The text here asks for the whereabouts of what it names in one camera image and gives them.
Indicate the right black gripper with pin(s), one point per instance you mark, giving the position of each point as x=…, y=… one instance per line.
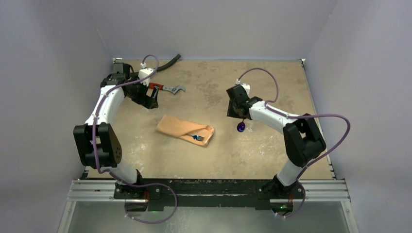
x=234, y=108

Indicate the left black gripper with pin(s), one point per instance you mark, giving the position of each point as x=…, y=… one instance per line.
x=150, y=102

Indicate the purple metallic spoon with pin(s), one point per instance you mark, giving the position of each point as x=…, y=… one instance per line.
x=241, y=126

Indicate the peach cloth napkin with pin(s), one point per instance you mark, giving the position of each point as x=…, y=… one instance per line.
x=179, y=128

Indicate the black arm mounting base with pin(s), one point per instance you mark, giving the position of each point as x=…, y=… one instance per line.
x=252, y=193

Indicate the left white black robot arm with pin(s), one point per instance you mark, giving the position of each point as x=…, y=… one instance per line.
x=96, y=141

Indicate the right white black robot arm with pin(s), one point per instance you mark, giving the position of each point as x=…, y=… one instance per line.
x=302, y=137

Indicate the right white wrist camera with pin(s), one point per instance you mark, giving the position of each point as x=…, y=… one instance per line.
x=245, y=86

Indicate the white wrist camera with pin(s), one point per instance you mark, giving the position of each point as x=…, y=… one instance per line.
x=245, y=86
x=144, y=75

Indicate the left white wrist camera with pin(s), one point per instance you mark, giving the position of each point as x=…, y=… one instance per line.
x=144, y=75

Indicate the red handled adjustable wrench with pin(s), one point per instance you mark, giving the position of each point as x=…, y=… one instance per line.
x=172, y=89

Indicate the aluminium frame rail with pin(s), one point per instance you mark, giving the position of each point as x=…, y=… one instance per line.
x=230, y=170

